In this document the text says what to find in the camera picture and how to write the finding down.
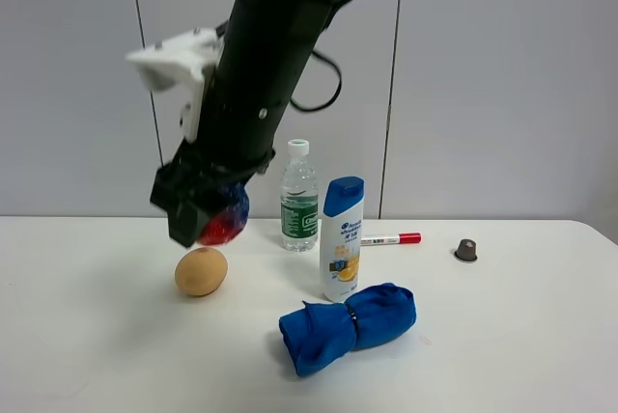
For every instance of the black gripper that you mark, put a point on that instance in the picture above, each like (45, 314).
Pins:
(190, 176)

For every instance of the rainbow coloured ball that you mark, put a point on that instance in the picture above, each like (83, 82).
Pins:
(231, 220)

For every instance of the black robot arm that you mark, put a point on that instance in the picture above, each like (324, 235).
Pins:
(241, 77)

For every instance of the tan egg shaped object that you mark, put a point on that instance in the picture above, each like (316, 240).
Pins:
(201, 272)

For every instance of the clear plastic water bottle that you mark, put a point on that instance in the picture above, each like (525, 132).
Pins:
(299, 199)

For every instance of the white blue shampoo bottle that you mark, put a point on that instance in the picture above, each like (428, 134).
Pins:
(340, 237)

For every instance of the rolled blue cloth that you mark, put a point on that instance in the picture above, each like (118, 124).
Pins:
(318, 334)

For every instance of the red white marker pen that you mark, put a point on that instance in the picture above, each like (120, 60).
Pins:
(391, 239)

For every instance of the brown coffee capsule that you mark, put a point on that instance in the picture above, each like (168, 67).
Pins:
(466, 251)

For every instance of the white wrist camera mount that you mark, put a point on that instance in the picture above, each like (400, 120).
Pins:
(189, 60)

